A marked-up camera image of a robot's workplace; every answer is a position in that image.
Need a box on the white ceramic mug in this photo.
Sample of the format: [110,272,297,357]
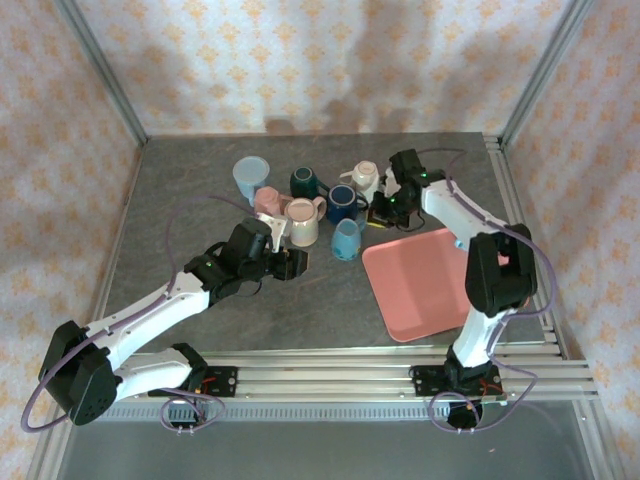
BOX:
[339,159,381,204]

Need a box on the pale pink mug lavender interior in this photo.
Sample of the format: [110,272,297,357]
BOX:
[283,196,329,248]

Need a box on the light blue printed mug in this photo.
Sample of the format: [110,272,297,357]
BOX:
[330,217,369,261]

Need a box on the dark blue ceramic mug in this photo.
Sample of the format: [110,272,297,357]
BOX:
[325,183,369,224]

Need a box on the pink ceramic mug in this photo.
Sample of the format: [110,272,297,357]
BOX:
[253,186,294,217]

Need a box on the dark green ceramic mug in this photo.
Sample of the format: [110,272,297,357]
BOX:
[289,166,332,199]

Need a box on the light blue ribbed mug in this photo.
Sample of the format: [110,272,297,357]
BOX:
[232,155,273,206]

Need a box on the pink plastic tray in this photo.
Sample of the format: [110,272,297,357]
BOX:
[360,227,482,344]

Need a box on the grey metal panel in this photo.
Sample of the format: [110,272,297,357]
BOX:
[49,417,621,480]

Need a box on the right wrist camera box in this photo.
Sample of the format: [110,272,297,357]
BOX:
[380,169,402,197]

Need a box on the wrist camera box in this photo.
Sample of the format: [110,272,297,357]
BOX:
[380,169,402,197]
[255,211,295,251]

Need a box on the black right camera cable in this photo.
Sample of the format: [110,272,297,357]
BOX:
[397,207,427,234]

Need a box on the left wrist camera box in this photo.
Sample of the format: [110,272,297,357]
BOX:
[255,211,295,251]

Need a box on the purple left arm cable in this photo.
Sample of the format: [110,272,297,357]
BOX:
[19,194,262,434]

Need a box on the aluminium side rail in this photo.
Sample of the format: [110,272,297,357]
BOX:
[482,133,574,361]
[24,142,149,480]

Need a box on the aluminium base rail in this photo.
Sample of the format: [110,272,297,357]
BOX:
[54,347,600,401]

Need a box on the grey perforated cable duct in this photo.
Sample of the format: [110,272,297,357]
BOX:
[74,403,584,422]

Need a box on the aluminium frame post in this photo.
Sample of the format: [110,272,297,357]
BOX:
[53,0,150,147]
[498,0,597,147]

